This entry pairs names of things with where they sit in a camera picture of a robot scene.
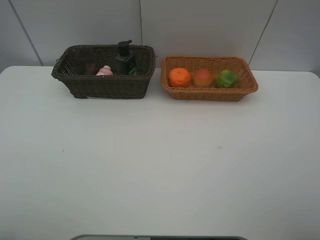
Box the green lettuce head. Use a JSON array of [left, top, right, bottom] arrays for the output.
[[215, 69, 237, 89]]

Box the grey robot base edge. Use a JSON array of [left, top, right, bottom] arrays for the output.
[[71, 234, 246, 240]]

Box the red yellow peach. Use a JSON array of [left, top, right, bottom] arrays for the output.
[[192, 68, 215, 88]]

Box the pink squeeze bottle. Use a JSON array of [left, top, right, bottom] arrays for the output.
[[96, 65, 113, 76]]

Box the dark brown wicker basket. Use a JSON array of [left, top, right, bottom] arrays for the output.
[[51, 44, 156, 99]]

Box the translucent pink plastic cup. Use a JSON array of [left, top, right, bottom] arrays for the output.
[[69, 47, 96, 76]]

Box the light brown wicker basket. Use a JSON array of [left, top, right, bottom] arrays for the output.
[[161, 55, 259, 102]]

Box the dark green pump bottle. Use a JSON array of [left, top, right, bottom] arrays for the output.
[[115, 40, 137, 76]]

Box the orange tangerine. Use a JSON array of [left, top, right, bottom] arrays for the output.
[[168, 67, 191, 88]]

